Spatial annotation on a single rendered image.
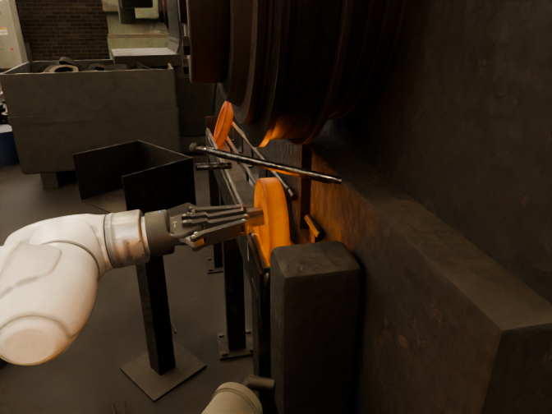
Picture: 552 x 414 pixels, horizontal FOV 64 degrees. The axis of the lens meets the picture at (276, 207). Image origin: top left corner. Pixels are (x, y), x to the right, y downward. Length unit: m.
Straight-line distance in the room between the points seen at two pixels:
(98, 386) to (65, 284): 1.01
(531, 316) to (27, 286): 0.51
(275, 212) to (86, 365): 1.12
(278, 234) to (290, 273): 0.20
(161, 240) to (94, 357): 1.02
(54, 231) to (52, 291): 0.16
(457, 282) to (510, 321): 0.05
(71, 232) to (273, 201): 0.31
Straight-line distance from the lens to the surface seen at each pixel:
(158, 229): 0.72
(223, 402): 0.51
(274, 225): 0.69
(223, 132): 1.70
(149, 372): 1.58
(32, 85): 3.15
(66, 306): 0.59
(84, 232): 0.72
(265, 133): 0.57
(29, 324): 0.57
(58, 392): 1.62
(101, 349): 1.72
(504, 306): 0.37
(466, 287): 0.38
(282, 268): 0.52
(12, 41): 10.31
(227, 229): 0.72
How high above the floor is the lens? 1.07
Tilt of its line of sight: 24 degrees down
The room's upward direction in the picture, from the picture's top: straight up
